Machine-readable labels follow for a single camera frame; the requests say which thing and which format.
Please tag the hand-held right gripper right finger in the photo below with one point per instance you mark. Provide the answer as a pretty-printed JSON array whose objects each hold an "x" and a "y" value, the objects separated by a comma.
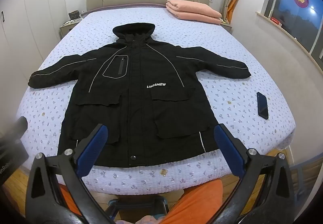
[{"x": 229, "y": 148}]

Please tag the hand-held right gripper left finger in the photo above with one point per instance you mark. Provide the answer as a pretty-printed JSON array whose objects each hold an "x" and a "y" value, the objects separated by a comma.
[{"x": 93, "y": 145}]

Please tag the black hooded jacket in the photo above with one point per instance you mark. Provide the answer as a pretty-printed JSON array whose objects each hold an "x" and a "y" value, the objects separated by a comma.
[{"x": 141, "y": 67}]

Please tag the black smartphone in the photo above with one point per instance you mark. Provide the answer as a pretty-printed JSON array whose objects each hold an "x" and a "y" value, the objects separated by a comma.
[{"x": 262, "y": 105}]

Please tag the person's orange pants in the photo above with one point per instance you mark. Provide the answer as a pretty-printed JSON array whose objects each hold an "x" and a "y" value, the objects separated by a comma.
[{"x": 196, "y": 201}]

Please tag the bed with floral quilted sheet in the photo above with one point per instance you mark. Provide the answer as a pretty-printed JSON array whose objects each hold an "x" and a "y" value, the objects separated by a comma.
[{"x": 227, "y": 45}]

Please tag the beige nightstand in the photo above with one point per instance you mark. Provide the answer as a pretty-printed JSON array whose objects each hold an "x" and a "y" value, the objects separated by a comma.
[
  {"x": 67, "y": 28},
  {"x": 226, "y": 28}
]

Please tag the red box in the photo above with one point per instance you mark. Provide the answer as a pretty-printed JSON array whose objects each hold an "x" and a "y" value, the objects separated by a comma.
[{"x": 275, "y": 21}]

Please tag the pink folded blanket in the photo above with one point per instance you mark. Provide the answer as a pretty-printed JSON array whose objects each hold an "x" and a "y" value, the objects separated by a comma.
[{"x": 194, "y": 11}]

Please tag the grey framed window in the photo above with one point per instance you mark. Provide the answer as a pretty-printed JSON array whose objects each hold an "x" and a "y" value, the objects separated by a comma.
[{"x": 290, "y": 4}]

